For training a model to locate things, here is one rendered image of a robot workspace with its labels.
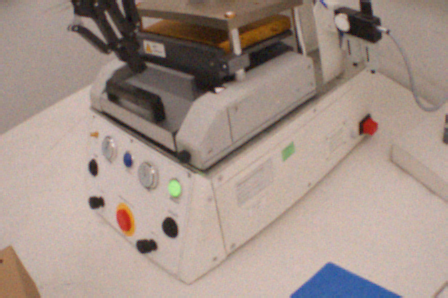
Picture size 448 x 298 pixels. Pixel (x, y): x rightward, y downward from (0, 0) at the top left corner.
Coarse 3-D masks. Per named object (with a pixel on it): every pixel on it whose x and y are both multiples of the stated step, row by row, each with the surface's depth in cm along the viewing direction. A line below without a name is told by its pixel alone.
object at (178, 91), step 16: (128, 80) 87; (144, 80) 84; (160, 80) 80; (176, 80) 77; (192, 80) 74; (176, 96) 79; (192, 96) 76; (112, 112) 83; (128, 112) 78; (144, 112) 76; (176, 112) 75; (144, 128) 76; (160, 128) 72; (176, 128) 71
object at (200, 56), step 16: (144, 32) 84; (144, 48) 83; (160, 48) 80; (176, 48) 76; (192, 48) 74; (208, 48) 72; (176, 64) 79; (192, 64) 76; (208, 64) 73; (224, 64) 70; (240, 64) 71
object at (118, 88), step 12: (108, 84) 79; (120, 84) 77; (108, 96) 81; (120, 96) 77; (132, 96) 74; (144, 96) 72; (156, 96) 71; (144, 108) 73; (156, 108) 72; (156, 120) 72
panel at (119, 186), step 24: (96, 120) 88; (96, 144) 89; (120, 144) 83; (144, 144) 78; (120, 168) 83; (168, 168) 74; (96, 192) 91; (120, 192) 84; (144, 192) 79; (168, 192) 74; (144, 216) 80; (168, 216) 75; (168, 240) 76; (168, 264) 77
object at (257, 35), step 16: (272, 16) 81; (288, 16) 80; (160, 32) 81; (176, 32) 79; (192, 32) 78; (208, 32) 77; (224, 32) 76; (240, 32) 75; (256, 32) 76; (272, 32) 79; (288, 32) 81; (224, 48) 73; (256, 48) 77
